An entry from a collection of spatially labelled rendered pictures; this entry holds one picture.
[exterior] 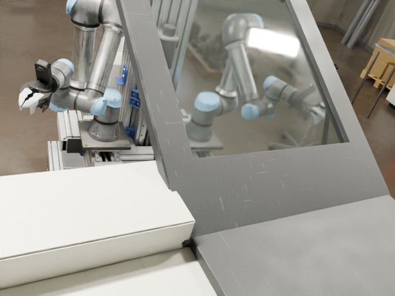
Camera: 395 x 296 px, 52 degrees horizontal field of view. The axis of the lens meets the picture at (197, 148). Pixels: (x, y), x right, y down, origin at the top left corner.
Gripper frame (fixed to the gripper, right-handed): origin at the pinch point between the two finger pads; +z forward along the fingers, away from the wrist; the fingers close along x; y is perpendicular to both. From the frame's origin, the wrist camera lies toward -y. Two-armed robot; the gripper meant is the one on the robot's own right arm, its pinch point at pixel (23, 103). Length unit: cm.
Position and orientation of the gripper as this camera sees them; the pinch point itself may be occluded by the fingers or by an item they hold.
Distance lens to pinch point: 136.3
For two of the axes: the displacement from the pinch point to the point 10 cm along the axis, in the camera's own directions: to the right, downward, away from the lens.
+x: -9.2, -3.6, -1.2
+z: -1.1, 5.4, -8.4
